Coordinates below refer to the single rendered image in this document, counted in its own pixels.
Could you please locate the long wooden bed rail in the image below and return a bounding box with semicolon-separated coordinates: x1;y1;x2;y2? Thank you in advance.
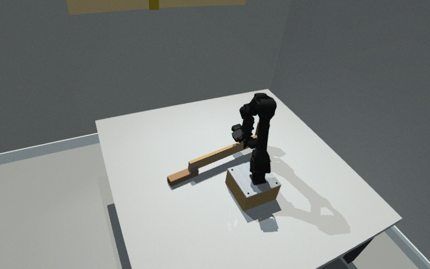
188;142;249;172

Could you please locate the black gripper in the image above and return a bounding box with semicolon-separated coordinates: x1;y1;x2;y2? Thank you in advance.
231;124;257;149

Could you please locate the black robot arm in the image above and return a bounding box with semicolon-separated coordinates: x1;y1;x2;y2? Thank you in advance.
232;93;277;185

